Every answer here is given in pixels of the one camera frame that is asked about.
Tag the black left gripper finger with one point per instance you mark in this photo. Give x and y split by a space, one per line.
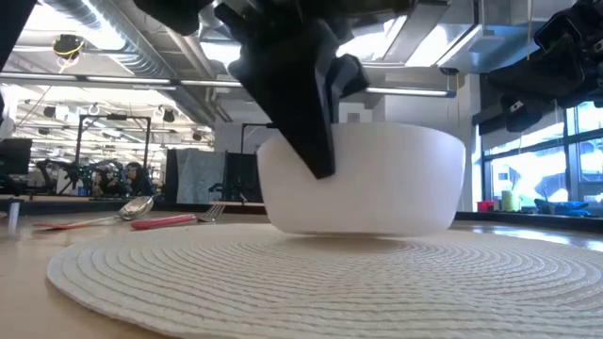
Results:
348 77
292 94

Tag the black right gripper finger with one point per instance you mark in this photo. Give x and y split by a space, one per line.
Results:
520 115

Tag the dark-framed window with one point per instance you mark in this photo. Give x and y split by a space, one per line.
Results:
571 169

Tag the yellow-green cylinder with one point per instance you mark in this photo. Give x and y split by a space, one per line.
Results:
509 200

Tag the black partition panel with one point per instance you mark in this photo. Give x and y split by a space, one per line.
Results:
245 176

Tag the blue bundle on sill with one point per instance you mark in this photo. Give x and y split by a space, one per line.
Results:
565 207

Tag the white bowl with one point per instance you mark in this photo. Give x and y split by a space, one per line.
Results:
386 188

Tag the grey partition panel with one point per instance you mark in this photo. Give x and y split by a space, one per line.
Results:
200 176

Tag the long ceiling light bar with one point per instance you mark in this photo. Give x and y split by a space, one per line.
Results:
127 80

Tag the person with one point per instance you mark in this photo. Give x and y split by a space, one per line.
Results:
134 176

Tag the round white woven placemat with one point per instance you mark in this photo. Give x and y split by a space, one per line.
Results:
301 282

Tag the black and yellow ceiling reel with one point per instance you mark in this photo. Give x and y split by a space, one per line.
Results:
68 46

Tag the black computer monitor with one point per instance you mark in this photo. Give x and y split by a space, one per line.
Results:
14 155

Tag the black table edge frame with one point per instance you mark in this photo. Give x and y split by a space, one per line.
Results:
518 221

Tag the silver ventilation duct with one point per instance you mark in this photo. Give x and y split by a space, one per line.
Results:
141 61

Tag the black metal rig frame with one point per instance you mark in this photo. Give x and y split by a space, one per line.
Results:
113 117

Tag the short metal post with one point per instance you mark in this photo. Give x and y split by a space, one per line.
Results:
13 214

